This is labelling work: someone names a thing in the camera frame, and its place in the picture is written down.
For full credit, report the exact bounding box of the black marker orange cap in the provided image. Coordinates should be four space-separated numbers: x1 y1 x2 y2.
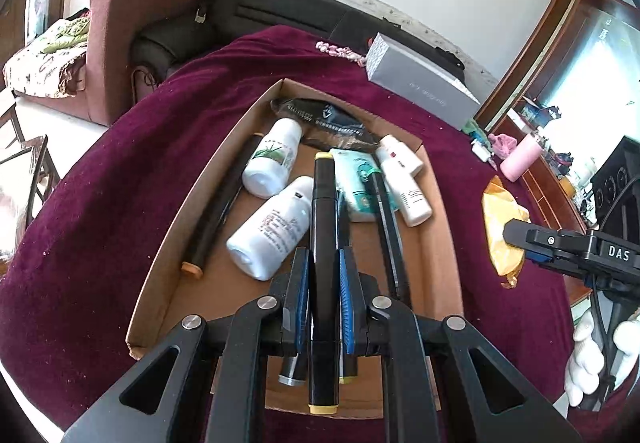
180 132 264 278

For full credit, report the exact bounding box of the black marker yellow cap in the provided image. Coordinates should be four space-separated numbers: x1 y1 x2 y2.
308 152 340 416

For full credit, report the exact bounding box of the black snack bag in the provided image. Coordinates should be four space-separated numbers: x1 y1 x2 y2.
270 98 380 153

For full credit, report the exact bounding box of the pink cylindrical tumbler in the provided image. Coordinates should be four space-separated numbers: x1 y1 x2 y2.
500 134 542 182

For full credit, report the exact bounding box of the yellow snack packet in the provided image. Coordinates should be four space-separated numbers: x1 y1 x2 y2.
482 176 530 289

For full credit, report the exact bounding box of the pink upholstered armchair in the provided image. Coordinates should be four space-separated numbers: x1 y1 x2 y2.
12 0 200 126

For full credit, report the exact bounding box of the green cloth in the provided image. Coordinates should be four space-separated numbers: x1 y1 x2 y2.
461 118 490 145

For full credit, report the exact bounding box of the black marker green cap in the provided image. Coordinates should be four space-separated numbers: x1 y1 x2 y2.
336 190 352 249

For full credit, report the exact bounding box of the grey red dragonfly shoebox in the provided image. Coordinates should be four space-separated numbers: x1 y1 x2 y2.
366 34 480 130

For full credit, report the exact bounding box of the black pen gold tip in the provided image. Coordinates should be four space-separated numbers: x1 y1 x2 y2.
364 169 412 307

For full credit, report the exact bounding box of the white pill bottle red label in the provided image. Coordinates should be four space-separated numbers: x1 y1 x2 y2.
226 176 314 281

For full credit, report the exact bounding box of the small white box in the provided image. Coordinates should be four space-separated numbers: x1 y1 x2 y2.
471 139 498 171

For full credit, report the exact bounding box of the white gloved right hand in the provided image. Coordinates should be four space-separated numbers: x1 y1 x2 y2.
563 309 640 407

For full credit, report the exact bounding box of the black marker grey cap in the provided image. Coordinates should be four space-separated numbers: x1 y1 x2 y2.
278 353 308 387

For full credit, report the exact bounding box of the black padded headboard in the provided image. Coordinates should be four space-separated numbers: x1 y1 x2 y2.
130 0 464 82

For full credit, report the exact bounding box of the wooden chair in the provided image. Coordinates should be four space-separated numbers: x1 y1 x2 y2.
1 93 60 273

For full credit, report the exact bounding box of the maroon velvet bedspread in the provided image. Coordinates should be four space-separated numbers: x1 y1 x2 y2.
1 26 573 428

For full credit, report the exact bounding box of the brown cardboard box tray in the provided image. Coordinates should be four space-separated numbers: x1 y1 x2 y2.
126 79 464 419

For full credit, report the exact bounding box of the pink white braided cord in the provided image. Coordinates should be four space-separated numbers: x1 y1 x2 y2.
314 40 368 68

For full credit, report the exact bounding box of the pink cloth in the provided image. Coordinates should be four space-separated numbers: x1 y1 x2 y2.
488 133 518 160

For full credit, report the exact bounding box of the white bottle green label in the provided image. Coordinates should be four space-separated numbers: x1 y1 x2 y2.
242 118 302 198

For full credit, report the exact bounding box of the white tube red print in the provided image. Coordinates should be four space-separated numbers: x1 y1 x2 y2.
387 170 433 227

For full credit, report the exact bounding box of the floral blanket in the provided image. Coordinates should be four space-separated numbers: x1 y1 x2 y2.
2 14 90 99

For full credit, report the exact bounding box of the teal cartoon tissue pack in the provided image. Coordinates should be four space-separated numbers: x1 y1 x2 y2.
329 148 378 222

